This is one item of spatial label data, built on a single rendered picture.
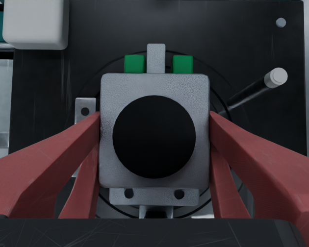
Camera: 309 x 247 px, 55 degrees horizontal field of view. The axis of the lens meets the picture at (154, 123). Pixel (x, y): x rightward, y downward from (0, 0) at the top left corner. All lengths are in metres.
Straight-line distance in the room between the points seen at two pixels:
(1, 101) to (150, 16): 0.17
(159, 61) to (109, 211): 0.12
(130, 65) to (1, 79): 0.19
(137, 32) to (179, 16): 0.04
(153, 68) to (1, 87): 0.21
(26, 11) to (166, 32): 0.11
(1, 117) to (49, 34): 0.12
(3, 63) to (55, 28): 0.11
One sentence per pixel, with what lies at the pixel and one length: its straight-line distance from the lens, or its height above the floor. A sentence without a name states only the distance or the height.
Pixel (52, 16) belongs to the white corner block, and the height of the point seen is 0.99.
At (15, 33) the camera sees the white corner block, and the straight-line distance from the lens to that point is 0.26.
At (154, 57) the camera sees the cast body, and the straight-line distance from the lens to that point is 0.16.
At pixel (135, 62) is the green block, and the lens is 0.18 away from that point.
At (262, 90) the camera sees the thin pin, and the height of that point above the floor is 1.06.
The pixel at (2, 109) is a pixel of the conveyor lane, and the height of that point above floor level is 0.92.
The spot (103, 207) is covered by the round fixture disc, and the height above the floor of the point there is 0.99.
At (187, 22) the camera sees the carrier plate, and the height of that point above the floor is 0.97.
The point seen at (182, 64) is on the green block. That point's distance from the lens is 0.18.
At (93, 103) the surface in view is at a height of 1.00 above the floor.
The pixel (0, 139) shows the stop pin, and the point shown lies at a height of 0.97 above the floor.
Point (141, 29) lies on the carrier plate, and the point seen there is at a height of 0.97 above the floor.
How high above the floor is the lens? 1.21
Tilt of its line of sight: 86 degrees down
